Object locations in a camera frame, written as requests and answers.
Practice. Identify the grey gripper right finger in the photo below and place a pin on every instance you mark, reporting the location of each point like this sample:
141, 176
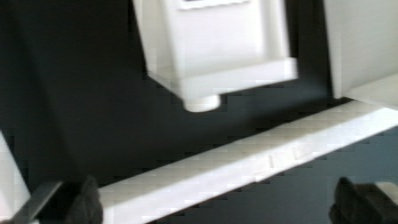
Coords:
365, 203

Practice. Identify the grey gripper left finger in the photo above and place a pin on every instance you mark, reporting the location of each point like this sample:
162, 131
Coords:
63, 204

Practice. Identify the white drawer with knob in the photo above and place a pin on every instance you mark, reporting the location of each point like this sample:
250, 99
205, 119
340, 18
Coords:
216, 47

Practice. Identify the large white drawer housing box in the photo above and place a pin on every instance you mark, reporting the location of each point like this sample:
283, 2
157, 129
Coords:
363, 50

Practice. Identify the white right barrier rail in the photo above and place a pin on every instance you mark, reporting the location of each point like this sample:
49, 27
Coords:
15, 193

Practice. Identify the white barrier rail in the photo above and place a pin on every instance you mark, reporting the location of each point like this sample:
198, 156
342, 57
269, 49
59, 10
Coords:
15, 193
161, 192

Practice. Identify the white front barrier rail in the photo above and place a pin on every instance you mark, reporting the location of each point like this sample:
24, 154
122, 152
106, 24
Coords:
161, 192

